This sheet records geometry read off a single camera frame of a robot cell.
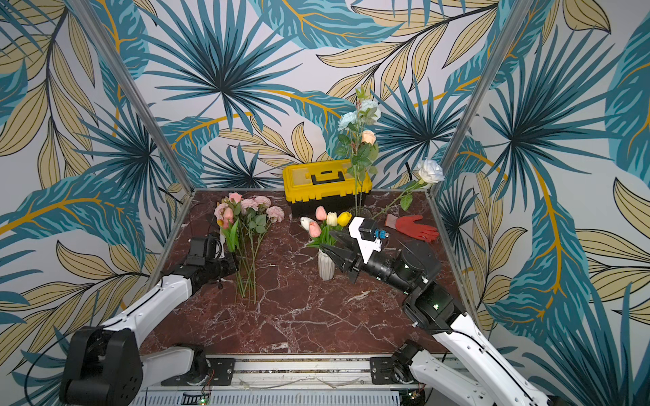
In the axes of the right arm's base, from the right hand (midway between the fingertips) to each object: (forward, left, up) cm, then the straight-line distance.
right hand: (327, 238), depth 55 cm
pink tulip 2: (+22, +33, -28) cm, 49 cm away
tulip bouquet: (+12, +1, -12) cm, 17 cm away
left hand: (+12, +30, -32) cm, 46 cm away
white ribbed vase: (+9, 0, -30) cm, 31 cm away
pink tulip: (+23, +34, -28) cm, 49 cm away
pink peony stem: (+38, +43, -33) cm, 66 cm away
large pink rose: (+42, +36, -30) cm, 63 cm away
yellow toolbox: (+42, -4, -25) cm, 49 cm away
